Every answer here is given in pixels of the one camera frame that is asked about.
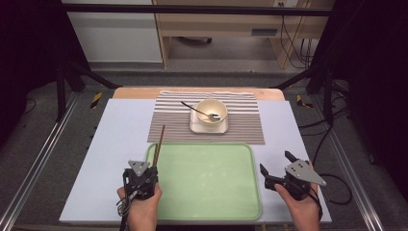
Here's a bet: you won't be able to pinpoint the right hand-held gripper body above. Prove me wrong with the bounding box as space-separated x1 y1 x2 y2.
265 159 327 201

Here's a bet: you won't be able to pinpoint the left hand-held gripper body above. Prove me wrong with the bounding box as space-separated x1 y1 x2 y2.
122 159 159 200

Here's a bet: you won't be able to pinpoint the brown wooden chopstick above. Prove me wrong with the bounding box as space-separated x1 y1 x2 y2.
154 124 166 167
152 124 166 167

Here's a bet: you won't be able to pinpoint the light green plastic tray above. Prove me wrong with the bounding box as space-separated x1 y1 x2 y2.
144 142 263 221

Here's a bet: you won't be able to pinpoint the cream round bowl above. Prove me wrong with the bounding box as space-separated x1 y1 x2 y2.
195 98 229 128

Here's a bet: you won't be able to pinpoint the cream square plate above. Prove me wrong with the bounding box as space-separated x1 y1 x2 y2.
189 104 230 135

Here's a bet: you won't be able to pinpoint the silver metal spoon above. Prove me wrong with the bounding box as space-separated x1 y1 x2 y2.
180 100 221 122

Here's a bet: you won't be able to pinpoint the person's left hand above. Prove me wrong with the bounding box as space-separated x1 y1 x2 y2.
116 184 163 222

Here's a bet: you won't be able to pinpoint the person's right hand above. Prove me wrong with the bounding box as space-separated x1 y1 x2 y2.
274 184 322 222

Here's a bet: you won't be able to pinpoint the yellow black floor tape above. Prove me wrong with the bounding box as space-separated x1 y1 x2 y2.
90 91 104 110
296 94 315 109

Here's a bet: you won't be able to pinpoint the brown white striped placemat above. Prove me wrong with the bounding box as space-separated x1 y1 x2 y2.
147 90 266 145

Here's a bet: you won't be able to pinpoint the black metal stand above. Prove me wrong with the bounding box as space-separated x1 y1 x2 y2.
272 64 335 126
56 61 120 123

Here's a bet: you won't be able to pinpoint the light wooden table board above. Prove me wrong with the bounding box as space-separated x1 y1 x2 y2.
113 86 286 101

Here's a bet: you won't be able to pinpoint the black curtain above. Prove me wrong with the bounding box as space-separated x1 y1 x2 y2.
0 0 90 142
307 0 408 193

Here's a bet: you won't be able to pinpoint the dark label on desk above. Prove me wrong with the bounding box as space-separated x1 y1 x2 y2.
250 28 279 37

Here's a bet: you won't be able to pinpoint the grey object under desk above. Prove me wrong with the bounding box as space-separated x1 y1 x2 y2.
176 36 214 45

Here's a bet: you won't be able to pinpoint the white cabinet panel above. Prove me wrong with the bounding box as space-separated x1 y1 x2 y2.
61 0 163 64

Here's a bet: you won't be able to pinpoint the light wooden desk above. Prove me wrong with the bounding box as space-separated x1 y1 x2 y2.
153 0 335 69

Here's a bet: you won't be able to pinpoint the white power strip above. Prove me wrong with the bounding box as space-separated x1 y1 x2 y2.
272 0 299 8

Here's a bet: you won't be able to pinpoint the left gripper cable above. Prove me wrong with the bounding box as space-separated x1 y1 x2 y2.
115 172 138 231

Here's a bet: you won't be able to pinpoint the black floor cables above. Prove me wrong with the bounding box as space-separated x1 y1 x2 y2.
297 80 351 167

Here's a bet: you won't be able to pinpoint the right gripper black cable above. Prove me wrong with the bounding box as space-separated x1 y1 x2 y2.
309 172 353 222

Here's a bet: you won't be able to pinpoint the aluminium floor rail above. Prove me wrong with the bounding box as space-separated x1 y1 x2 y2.
0 92 80 231
326 128 386 231

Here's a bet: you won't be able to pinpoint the black cables under desk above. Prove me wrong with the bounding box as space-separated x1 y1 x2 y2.
280 15 319 69

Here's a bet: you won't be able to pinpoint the black horizontal frame bar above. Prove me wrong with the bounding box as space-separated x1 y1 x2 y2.
62 3 333 17

